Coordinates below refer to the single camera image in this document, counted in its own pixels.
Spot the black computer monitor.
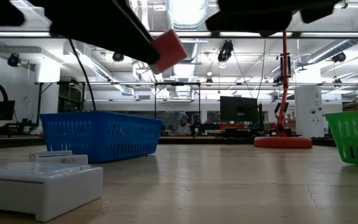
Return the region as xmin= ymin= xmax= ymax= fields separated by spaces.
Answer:
xmin=219 ymin=96 xmax=259 ymax=123
xmin=0 ymin=100 xmax=16 ymax=121

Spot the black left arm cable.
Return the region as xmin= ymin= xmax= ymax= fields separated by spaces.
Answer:
xmin=68 ymin=39 xmax=97 ymax=112

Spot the black ceiling spotlight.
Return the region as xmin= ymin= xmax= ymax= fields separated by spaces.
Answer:
xmin=7 ymin=53 xmax=21 ymax=68
xmin=217 ymin=39 xmax=234 ymax=63
xmin=112 ymin=50 xmax=125 ymax=63
xmin=332 ymin=52 xmax=347 ymax=63

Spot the blue plastic basket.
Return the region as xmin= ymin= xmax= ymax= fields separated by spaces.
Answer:
xmin=40 ymin=111 xmax=163 ymax=164

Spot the green plastic basket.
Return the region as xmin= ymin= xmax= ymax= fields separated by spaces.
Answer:
xmin=323 ymin=108 xmax=358 ymax=167

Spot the red desk lamp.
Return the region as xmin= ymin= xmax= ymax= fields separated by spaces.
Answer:
xmin=253 ymin=29 xmax=313 ymax=149

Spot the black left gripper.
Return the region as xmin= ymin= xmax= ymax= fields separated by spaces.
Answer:
xmin=29 ymin=0 xmax=162 ymax=65

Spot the black aluminium table frame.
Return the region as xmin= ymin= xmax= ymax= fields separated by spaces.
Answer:
xmin=0 ymin=135 xmax=337 ymax=150

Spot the black background frame rack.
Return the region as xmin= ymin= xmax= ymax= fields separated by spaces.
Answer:
xmin=35 ymin=80 xmax=202 ymax=133

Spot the person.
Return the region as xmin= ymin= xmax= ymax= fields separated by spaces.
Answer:
xmin=172 ymin=114 xmax=193 ymax=136

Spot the white LCD display unit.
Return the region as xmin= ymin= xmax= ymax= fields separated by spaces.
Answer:
xmin=29 ymin=150 xmax=89 ymax=166

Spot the white round pillar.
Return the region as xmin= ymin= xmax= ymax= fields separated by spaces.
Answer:
xmin=294 ymin=85 xmax=325 ymax=138

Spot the white flat box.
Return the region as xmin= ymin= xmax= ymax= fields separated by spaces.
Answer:
xmin=0 ymin=161 xmax=104 ymax=223

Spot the red and white plug charger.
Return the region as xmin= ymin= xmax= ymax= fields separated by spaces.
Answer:
xmin=149 ymin=29 xmax=188 ymax=75

